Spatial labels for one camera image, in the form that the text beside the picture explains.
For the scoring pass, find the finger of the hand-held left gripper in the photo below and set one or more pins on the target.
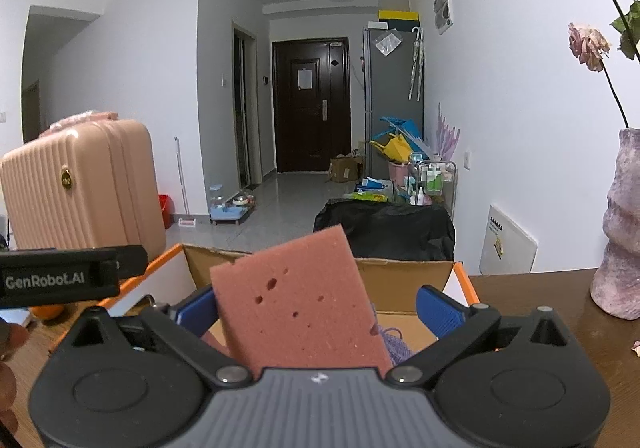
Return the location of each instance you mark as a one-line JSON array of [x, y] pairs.
[[132, 260]]

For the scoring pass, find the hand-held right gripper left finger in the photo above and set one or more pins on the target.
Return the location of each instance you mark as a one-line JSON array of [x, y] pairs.
[[197, 310]]

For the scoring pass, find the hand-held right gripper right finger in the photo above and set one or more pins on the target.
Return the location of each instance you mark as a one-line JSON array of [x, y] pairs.
[[437, 310]]

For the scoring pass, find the orange cardboard box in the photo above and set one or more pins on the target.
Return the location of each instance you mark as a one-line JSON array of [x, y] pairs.
[[400, 278]]

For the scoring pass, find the purple knit pouch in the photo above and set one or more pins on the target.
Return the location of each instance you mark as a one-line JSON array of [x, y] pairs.
[[397, 345]]

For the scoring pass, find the pink sponge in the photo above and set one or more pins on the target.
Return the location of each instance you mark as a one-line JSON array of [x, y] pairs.
[[300, 303]]

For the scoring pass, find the person's left hand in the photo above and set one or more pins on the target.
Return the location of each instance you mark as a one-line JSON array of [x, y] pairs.
[[12, 338]]

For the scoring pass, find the orange fruit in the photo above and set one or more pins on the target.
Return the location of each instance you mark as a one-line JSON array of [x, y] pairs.
[[47, 312]]

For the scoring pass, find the red bin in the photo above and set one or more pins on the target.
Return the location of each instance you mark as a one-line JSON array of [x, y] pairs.
[[164, 210]]

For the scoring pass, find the pink ribbed suitcase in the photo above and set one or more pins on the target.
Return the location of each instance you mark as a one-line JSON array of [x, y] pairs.
[[85, 188]]

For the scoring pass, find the white mop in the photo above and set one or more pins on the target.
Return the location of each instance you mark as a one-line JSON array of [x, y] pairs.
[[181, 188]]

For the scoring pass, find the black covered chair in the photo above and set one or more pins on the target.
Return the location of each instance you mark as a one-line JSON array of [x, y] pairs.
[[390, 228]]

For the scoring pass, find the leaning white board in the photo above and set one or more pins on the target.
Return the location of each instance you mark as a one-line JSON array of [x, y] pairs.
[[510, 243]]

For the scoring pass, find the pet water dispenser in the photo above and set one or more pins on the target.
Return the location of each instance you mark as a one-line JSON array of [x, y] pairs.
[[230, 208]]

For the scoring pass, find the metal cart with bottles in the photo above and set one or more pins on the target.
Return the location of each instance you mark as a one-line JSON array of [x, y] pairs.
[[432, 183]]

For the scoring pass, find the blue floor bag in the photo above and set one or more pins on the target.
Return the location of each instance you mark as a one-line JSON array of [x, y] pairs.
[[372, 188]]

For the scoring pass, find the pink bucket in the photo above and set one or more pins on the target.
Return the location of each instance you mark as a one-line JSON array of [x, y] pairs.
[[398, 173]]

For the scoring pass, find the pink cloth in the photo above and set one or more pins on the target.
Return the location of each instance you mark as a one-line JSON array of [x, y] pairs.
[[80, 121]]

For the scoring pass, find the brown floor carton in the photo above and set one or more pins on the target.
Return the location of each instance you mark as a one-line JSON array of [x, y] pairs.
[[345, 169]]

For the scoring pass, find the purple feather decoration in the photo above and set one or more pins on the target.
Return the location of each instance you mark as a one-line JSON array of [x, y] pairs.
[[447, 136]]

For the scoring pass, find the pink textured vase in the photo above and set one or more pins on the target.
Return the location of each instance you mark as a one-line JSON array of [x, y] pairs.
[[620, 238]]

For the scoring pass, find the fallen rose petal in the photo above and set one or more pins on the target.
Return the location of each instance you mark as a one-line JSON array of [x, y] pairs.
[[637, 349]]

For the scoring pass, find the dark brown door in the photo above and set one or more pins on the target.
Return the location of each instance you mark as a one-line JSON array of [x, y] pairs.
[[310, 108]]

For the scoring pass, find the grey refrigerator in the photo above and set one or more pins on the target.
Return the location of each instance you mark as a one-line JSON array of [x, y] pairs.
[[392, 83]]

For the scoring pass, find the folded clear umbrella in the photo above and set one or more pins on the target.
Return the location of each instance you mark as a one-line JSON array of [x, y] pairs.
[[416, 63]]

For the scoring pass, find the clear plastic bag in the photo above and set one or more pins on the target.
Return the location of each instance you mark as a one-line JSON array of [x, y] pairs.
[[389, 43]]

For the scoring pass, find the yellow and black box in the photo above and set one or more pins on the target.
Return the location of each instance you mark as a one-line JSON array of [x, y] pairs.
[[399, 19]]

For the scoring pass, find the dried pink roses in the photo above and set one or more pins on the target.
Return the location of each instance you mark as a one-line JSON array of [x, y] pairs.
[[590, 41]]

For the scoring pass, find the white wall socket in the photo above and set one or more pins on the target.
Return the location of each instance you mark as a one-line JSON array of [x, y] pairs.
[[468, 161]]

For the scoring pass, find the blue folded frame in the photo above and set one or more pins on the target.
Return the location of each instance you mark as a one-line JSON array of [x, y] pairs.
[[400, 126]]

